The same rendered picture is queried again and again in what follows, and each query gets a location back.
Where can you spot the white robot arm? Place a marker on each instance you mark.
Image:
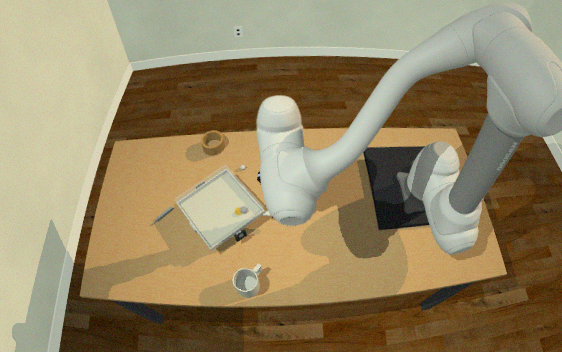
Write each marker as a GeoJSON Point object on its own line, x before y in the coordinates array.
{"type": "Point", "coordinates": [524, 91]}

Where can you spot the grey mug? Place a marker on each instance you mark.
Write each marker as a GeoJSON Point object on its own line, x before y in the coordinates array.
{"type": "Point", "coordinates": [245, 279]}

